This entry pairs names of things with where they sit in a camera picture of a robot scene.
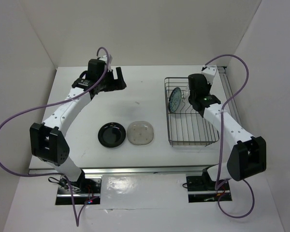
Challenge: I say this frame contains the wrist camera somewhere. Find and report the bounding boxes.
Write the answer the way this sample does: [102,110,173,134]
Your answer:
[98,55,113,71]
[201,65,217,85]

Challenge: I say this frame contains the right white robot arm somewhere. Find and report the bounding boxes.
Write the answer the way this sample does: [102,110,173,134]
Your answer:
[188,73,266,189]

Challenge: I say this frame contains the blue floral ceramic plate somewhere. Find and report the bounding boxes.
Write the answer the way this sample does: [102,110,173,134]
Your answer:
[168,87,182,113]

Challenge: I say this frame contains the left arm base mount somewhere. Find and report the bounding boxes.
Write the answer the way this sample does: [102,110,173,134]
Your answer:
[48,176,102,205]

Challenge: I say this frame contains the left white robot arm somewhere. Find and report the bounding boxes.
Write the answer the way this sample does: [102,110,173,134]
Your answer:
[29,58,127,193]

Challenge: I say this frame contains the aluminium rail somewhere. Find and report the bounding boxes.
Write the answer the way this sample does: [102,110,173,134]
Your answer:
[28,164,223,176]

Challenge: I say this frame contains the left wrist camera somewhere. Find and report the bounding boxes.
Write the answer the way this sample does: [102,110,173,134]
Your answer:
[98,55,113,71]

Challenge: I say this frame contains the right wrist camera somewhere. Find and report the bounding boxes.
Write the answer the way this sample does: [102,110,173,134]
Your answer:
[201,65,217,85]

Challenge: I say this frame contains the black round plate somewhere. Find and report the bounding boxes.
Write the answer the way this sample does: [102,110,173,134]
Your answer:
[98,122,126,148]

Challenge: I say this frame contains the clear glass plate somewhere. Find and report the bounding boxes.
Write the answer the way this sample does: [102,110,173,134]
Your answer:
[182,87,190,102]

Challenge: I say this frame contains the smoky grey glass plate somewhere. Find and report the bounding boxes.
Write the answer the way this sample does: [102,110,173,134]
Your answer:
[127,121,154,145]

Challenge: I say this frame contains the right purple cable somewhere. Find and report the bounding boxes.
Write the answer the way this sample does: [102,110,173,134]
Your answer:
[204,54,254,218]

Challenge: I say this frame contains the metal wire dish rack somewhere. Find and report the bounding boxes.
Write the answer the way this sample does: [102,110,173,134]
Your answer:
[164,77,219,146]

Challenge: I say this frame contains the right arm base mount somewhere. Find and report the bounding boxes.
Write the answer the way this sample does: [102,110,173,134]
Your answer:
[182,168,232,203]

